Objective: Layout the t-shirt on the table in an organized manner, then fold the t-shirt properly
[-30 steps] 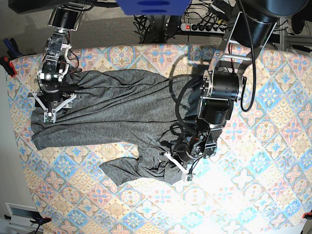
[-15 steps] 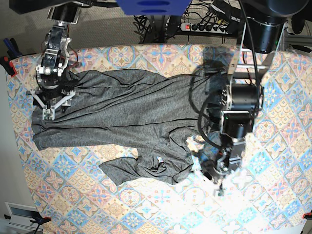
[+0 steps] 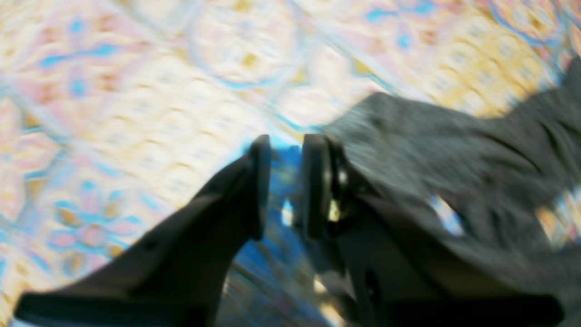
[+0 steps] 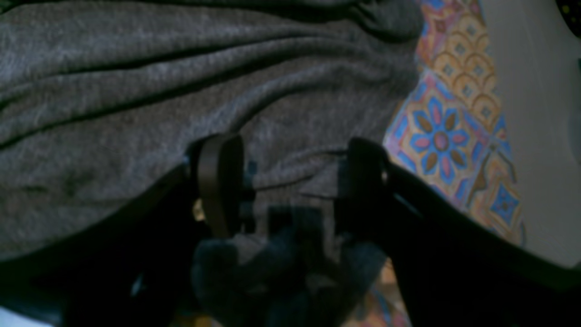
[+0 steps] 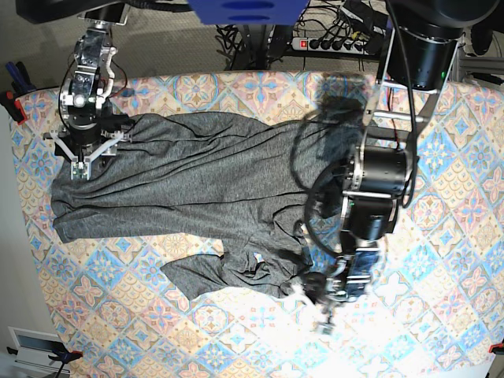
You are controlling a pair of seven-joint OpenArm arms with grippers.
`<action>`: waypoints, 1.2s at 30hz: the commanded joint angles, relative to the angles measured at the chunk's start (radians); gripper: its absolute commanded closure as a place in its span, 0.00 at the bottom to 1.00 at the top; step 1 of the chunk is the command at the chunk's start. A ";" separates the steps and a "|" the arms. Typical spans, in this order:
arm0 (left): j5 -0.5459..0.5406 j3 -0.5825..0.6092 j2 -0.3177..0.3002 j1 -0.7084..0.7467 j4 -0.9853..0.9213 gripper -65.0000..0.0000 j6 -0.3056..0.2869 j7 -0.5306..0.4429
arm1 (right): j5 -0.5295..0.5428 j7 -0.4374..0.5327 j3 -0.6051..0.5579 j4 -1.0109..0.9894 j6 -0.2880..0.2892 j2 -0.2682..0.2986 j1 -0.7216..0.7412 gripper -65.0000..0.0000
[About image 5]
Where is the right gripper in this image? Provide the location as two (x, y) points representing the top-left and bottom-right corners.
(44, 87), (133, 180)

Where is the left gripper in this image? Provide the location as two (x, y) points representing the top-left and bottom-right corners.
(290, 252), (379, 335)

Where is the grey t-shirt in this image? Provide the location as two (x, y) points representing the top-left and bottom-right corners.
(50, 112), (347, 302)

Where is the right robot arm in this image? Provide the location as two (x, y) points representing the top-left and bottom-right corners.
(44, 2), (131, 180)

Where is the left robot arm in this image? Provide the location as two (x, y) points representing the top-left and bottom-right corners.
(296, 1), (467, 335)

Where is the red black clamp left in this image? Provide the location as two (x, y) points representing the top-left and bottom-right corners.
(1, 61), (32, 124)

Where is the patterned tablecloth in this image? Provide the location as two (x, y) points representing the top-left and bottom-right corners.
(9, 83), (503, 377)

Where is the red clamp bottom right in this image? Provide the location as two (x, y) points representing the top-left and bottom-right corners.
(488, 341), (504, 356)

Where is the power strip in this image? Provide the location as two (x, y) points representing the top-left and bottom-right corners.
(291, 37), (370, 56)

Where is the red clamp bottom left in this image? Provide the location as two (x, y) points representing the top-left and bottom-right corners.
(48, 350), (83, 365)

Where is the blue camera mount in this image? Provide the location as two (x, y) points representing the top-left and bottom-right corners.
(187, 0), (309, 25)

